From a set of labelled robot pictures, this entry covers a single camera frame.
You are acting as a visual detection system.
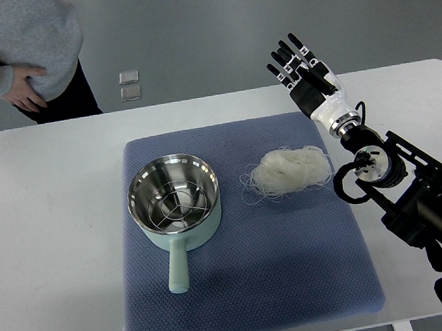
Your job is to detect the person's bare hand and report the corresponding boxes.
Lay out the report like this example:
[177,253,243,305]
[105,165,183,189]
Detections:
[0,67,48,113]

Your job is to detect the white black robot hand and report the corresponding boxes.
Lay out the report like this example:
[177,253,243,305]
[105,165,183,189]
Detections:
[267,33,363,138]

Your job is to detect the white vermicelli noodle bundle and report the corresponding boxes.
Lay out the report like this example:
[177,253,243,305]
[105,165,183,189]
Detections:
[239,145,334,206]

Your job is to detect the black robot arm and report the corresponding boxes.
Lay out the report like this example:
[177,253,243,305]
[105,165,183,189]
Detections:
[329,102,442,303]

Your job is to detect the mint green steel pot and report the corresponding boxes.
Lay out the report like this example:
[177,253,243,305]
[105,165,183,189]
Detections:
[127,153,222,294]

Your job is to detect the person in grey sweater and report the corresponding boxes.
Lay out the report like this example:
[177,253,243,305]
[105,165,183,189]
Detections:
[0,0,101,124]

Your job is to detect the lower grey floor plate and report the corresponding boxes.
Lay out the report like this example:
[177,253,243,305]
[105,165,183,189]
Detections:
[121,84,141,102]

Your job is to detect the grey floor plate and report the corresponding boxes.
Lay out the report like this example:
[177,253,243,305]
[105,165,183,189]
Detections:
[121,84,141,102]
[118,69,139,85]

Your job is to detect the upper grey floor plate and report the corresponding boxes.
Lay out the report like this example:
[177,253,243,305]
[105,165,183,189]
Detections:
[118,69,139,85]

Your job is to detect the wire steaming rack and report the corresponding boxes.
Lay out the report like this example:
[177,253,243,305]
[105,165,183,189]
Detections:
[147,188,212,233]

